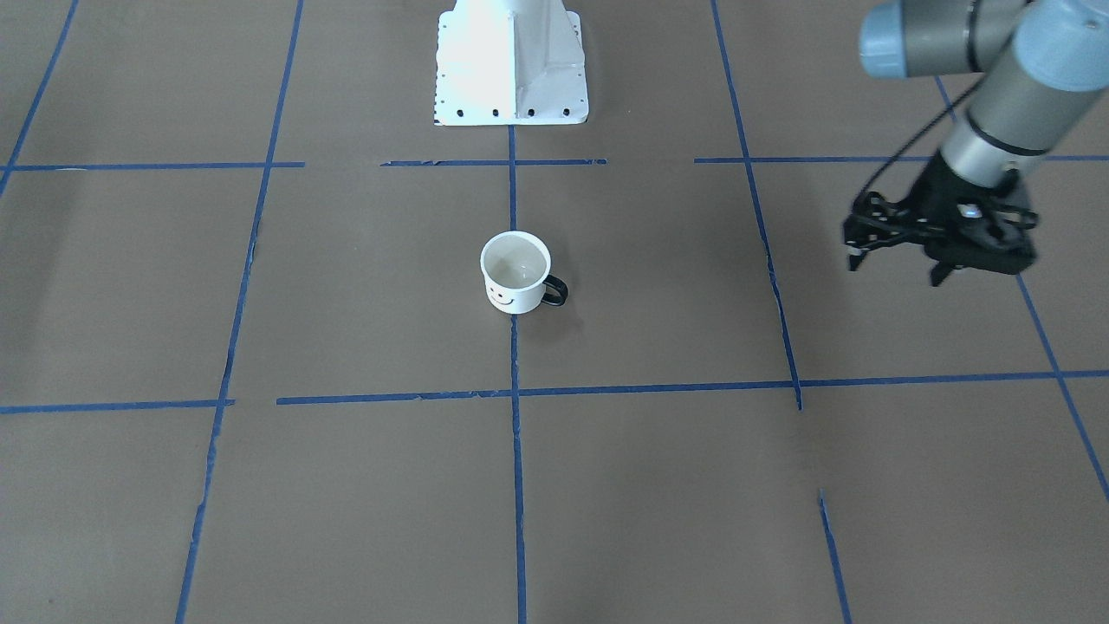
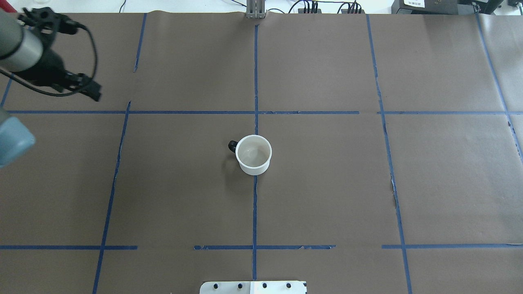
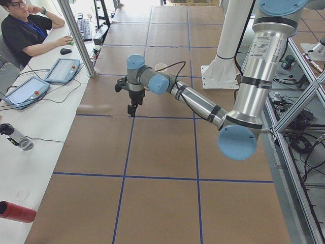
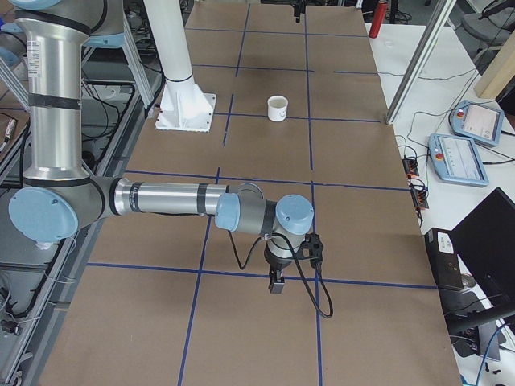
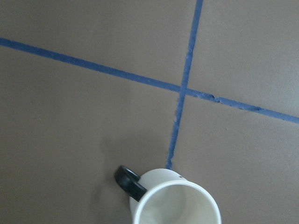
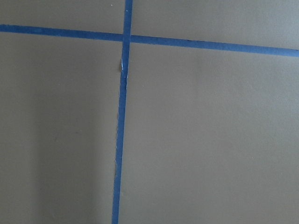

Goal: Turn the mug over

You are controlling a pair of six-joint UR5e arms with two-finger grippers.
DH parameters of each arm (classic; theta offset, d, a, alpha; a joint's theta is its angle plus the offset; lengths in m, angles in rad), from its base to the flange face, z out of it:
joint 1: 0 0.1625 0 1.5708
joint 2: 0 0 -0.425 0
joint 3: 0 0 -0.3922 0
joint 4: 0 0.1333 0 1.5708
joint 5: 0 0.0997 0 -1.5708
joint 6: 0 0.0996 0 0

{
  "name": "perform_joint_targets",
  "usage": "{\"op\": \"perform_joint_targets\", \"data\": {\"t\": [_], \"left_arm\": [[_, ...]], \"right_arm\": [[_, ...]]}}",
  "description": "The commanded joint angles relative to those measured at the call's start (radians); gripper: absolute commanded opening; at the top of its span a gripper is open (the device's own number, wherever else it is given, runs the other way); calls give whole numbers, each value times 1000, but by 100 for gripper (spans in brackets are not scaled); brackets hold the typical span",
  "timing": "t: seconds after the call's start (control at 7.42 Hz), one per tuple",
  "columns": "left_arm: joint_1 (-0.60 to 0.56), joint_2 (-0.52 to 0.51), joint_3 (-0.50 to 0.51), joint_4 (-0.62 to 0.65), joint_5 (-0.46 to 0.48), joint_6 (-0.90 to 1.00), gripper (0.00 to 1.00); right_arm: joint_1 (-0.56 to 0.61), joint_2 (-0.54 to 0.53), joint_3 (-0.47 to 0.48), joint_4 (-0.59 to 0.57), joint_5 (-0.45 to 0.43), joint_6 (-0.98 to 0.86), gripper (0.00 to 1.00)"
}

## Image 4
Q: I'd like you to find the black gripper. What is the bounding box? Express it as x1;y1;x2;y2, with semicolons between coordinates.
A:
264;248;292;294

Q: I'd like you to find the white smiley mug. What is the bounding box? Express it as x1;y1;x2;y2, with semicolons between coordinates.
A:
267;95;289;122

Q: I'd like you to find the black desktop box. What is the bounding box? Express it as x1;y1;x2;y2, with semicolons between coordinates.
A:
424;228;464;291

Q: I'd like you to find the black orange adapter box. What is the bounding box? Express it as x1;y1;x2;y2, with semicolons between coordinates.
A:
402;157;419;178

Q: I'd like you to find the black laptop computer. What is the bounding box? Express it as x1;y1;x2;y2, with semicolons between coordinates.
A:
447;187;514;334

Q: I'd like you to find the near blue teach pendant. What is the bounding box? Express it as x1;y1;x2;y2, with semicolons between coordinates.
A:
428;133;489;187

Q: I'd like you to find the blue teach pendant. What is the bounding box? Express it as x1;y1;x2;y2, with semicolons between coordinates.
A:
428;133;489;187
449;100;505;147

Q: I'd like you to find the far blue teach pendant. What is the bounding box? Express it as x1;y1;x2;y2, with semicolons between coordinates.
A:
449;100;505;147

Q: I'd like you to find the red cylinder bottle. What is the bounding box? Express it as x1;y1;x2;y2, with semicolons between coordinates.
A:
369;1;389;39

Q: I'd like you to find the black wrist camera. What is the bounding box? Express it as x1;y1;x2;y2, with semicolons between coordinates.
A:
297;232;324;271

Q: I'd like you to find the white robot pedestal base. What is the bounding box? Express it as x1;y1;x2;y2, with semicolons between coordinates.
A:
144;0;216;133

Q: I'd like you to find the aluminium frame post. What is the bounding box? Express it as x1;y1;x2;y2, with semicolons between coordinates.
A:
385;0;456;125

